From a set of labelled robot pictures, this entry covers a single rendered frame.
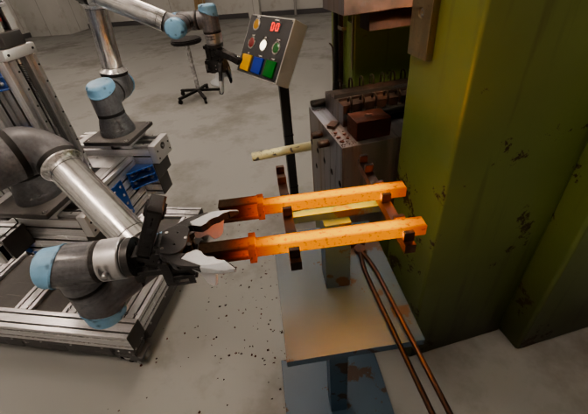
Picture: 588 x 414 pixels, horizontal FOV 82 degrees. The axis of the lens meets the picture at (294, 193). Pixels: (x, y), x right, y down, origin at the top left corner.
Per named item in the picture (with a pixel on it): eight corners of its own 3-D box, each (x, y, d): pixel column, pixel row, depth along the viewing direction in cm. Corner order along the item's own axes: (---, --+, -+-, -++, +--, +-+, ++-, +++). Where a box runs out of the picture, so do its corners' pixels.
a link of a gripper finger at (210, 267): (241, 287, 57) (200, 269, 62) (234, 263, 54) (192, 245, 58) (229, 301, 55) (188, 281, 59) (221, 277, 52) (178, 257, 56)
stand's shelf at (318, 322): (287, 367, 72) (286, 362, 71) (273, 239, 105) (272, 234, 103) (423, 344, 74) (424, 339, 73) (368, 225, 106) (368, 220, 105)
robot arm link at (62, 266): (63, 269, 66) (40, 237, 61) (120, 262, 66) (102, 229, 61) (43, 303, 60) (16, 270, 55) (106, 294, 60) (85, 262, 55)
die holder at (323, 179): (341, 247, 134) (341, 148, 108) (313, 194, 165) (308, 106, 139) (466, 216, 143) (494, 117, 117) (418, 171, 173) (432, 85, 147)
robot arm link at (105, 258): (102, 230, 61) (85, 263, 55) (129, 227, 62) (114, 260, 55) (119, 259, 66) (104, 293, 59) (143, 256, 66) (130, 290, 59)
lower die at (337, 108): (343, 127, 121) (343, 103, 116) (325, 107, 137) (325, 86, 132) (448, 107, 127) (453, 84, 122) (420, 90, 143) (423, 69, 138)
